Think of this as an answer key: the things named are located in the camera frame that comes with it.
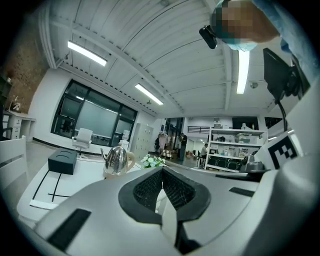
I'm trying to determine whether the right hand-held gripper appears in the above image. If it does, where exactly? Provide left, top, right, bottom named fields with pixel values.
left=257, top=82, right=320, bottom=171

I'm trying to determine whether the white flower bouquet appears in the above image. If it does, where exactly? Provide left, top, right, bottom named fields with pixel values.
left=140, top=153, right=166, bottom=169

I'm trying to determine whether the silver electric kettle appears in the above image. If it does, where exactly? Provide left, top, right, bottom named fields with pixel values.
left=100, top=145, right=137, bottom=180

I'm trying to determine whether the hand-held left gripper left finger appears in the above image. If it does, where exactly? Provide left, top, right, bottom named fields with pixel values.
left=34, top=166, right=181, bottom=256

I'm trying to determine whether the black tracker device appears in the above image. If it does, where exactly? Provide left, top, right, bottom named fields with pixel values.
left=262, top=47, right=311, bottom=101

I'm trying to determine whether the white slatted chair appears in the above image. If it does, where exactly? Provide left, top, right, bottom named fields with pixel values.
left=0, top=135, right=31, bottom=193

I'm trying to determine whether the person's blue shirt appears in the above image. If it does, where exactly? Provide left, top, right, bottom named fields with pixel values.
left=252, top=0, right=315, bottom=78

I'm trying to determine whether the white water dispenser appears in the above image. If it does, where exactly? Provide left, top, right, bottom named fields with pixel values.
left=119, top=129, right=131, bottom=149

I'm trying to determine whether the white sheet with black lines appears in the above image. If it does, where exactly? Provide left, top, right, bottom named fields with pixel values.
left=29, top=158, right=111, bottom=211

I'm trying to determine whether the long ceiling light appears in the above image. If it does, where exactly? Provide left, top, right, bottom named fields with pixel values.
left=67, top=40, right=109, bottom=67
left=235, top=49, right=251, bottom=95
left=134, top=83, right=165, bottom=106

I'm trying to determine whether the grey locker cabinet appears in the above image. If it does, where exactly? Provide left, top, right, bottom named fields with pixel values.
left=129, top=122, right=154, bottom=156

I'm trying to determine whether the white desk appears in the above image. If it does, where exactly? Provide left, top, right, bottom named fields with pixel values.
left=1, top=109, right=37, bottom=141

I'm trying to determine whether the clothes rack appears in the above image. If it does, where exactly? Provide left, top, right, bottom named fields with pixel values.
left=154, top=131, right=169, bottom=154

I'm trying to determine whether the black head camera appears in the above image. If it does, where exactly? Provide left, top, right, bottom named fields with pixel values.
left=198, top=24, right=219, bottom=50

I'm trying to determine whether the person's head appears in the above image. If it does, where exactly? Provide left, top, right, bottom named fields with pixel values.
left=210, top=0, right=280, bottom=52

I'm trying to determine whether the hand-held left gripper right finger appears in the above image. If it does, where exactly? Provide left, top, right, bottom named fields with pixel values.
left=162, top=166, right=261, bottom=252

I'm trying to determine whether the white storage shelf unit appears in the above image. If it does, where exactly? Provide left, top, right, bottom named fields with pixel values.
left=205, top=128, right=266, bottom=173

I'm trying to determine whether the white office chair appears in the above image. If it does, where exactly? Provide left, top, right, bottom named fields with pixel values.
left=71, top=127, right=93, bottom=156

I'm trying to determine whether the large black-framed window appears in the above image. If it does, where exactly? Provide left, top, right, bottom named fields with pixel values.
left=50, top=79, right=139, bottom=148

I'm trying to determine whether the black box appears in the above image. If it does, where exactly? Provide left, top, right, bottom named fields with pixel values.
left=47, top=147, right=78, bottom=176

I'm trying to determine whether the black cable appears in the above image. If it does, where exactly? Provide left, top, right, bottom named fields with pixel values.
left=274, top=98, right=289, bottom=134

